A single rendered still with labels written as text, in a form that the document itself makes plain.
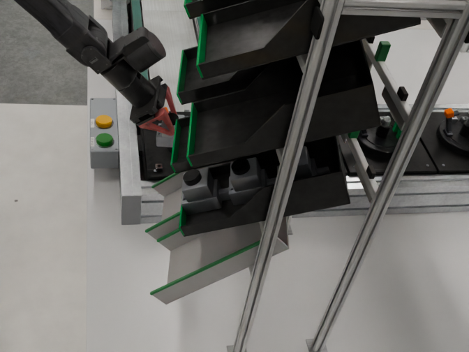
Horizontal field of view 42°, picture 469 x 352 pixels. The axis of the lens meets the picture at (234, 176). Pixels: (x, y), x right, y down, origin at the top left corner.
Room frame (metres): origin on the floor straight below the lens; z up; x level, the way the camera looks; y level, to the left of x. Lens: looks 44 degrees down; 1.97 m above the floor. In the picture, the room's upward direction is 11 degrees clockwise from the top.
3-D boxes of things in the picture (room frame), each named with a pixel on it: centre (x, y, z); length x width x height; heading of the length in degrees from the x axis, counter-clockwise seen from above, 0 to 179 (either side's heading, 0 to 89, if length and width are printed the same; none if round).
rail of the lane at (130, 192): (1.36, 0.34, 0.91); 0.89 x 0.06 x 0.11; 17
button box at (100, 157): (1.16, 0.35, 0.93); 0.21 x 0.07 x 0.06; 17
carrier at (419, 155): (1.28, -0.36, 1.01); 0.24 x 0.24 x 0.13; 17
